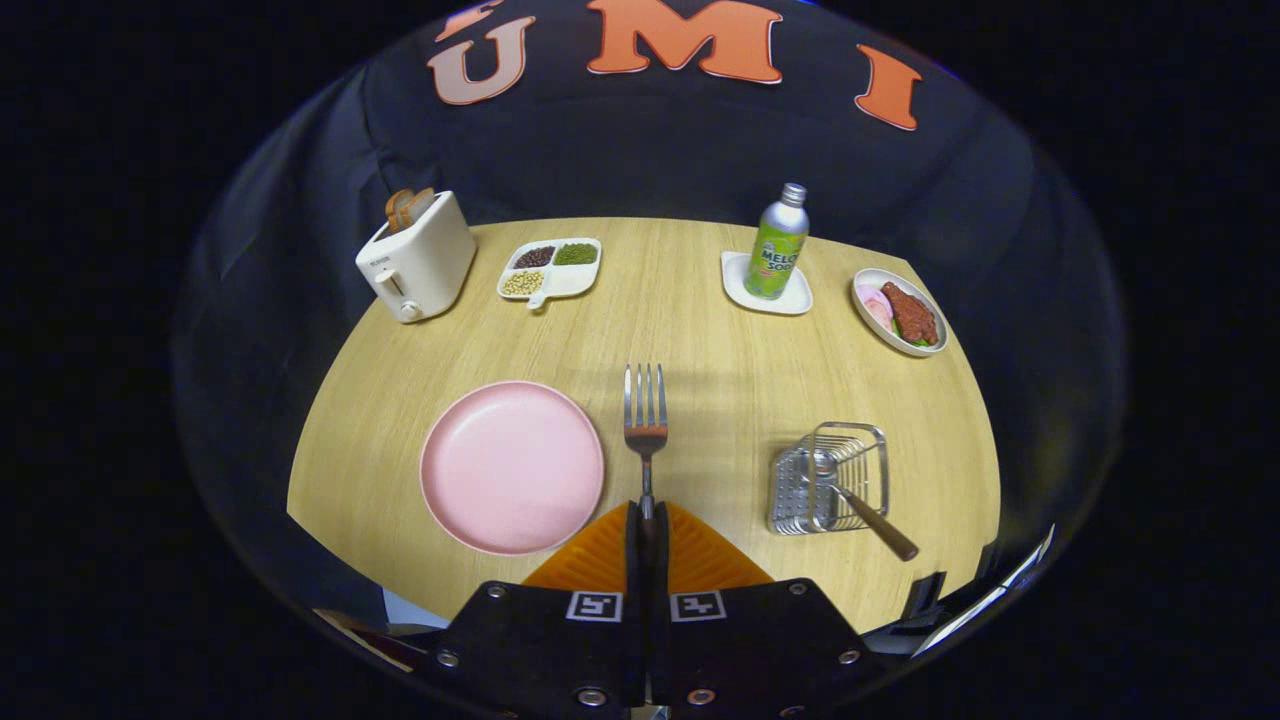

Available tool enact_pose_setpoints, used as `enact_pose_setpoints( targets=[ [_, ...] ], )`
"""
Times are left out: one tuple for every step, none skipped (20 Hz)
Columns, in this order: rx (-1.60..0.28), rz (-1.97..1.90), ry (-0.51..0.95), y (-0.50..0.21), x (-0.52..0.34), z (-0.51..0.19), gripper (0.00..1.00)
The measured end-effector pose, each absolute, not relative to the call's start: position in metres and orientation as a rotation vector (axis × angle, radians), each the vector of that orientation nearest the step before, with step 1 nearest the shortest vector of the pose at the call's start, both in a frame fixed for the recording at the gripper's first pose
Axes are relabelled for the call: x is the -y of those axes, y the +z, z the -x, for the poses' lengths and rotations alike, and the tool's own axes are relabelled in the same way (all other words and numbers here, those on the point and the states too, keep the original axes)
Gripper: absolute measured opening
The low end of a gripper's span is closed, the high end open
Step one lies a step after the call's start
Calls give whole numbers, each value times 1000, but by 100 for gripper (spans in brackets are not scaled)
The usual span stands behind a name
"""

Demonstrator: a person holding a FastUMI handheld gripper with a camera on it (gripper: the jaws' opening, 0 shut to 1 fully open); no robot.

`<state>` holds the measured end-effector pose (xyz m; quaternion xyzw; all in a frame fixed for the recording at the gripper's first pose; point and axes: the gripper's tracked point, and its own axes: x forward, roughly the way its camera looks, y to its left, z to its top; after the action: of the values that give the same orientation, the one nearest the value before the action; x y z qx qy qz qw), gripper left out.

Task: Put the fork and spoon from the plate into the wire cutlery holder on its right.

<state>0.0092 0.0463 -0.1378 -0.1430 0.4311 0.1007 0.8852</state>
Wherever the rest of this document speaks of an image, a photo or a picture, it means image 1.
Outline white square coaster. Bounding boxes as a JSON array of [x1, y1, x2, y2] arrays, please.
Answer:
[[721, 250, 814, 317]]

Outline cream toaster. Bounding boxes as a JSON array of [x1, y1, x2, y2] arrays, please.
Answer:
[[355, 191, 478, 324]]

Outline black backdrop cloth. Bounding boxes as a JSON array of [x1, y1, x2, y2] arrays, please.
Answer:
[[170, 0, 1131, 621]]

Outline white bowl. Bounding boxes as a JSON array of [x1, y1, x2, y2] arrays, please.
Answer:
[[851, 268, 949, 358]]

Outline pink ham slices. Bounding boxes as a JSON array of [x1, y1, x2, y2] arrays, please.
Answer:
[[856, 284, 894, 333]]

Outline metal fork with wooden handle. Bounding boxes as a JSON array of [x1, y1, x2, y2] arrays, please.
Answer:
[[624, 363, 669, 523]]

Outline black table clamp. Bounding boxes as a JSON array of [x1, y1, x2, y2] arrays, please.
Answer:
[[900, 571, 947, 627]]

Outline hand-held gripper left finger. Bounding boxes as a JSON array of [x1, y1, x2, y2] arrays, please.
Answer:
[[415, 502, 646, 716]]

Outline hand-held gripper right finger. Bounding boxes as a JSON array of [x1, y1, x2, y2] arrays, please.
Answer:
[[655, 502, 886, 716]]

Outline green label metal bottle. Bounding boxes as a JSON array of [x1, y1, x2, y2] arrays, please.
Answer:
[[743, 182, 810, 301]]

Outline metal spoon with wooden handle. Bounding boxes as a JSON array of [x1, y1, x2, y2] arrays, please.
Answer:
[[815, 455, 919, 562]]

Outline red-brown meat piece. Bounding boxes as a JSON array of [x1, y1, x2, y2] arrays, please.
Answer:
[[882, 281, 939, 346]]

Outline white divided dish with beans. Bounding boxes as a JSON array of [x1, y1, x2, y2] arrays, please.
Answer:
[[497, 237, 603, 311]]

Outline pink round plate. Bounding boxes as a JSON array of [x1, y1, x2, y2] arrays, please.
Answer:
[[419, 381, 606, 557]]

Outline metal wire basket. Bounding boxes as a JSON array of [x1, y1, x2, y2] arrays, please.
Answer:
[[767, 421, 890, 536]]

